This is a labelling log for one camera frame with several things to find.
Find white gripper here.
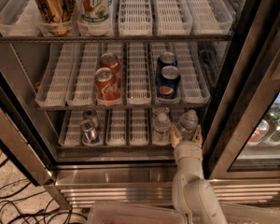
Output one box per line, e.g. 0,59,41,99
170,123,203,172

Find clear water bottle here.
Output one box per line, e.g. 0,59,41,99
153,113,171,146
152,107,170,116
177,109,199,141

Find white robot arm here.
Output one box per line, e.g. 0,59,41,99
170,124,228,224

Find bottom shelf tray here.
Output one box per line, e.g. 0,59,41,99
129,109,148,147

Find shelf tray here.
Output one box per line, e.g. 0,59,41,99
126,43,151,105
118,0,152,36
129,109,148,147

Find middle shelf tray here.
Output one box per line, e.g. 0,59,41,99
126,43,151,105

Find green bottle behind glass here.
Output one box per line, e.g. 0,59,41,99
265,107,280,146

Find stainless steel fridge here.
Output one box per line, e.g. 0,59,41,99
0,0,280,209

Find top shelf tray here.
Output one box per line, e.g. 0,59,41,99
118,0,152,36

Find front blue pepsi can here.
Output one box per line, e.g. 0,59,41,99
157,65,181,99

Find blue pepsi can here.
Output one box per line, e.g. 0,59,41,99
157,65,181,99
156,51,177,75

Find red can behind glass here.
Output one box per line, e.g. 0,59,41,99
247,119,270,146

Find rear blue pepsi can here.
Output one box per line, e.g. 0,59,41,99
156,51,177,75

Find right clear plastic bin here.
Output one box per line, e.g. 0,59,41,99
221,203,280,224

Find clear plastic bin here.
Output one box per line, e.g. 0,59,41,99
86,202,188,224
221,203,280,224

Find front red cola can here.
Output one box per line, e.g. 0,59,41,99
94,67,120,105

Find red cola can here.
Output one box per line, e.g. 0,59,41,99
94,67,120,105
99,52,120,79

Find front silver blue can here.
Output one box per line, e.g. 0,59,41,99
80,119,99,146

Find silver blue can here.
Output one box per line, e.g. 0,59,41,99
83,109,99,127
80,119,99,146

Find rear silver blue can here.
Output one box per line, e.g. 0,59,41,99
83,109,99,127

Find rear red cola can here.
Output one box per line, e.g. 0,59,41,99
99,52,120,79

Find left clear plastic bin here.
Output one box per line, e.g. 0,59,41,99
86,202,188,224

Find white 7up can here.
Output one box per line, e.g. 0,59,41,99
78,0,109,23

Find gold tall can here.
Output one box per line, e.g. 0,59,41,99
35,0,75,35

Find black floor cables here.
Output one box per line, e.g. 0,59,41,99
0,158,88,224

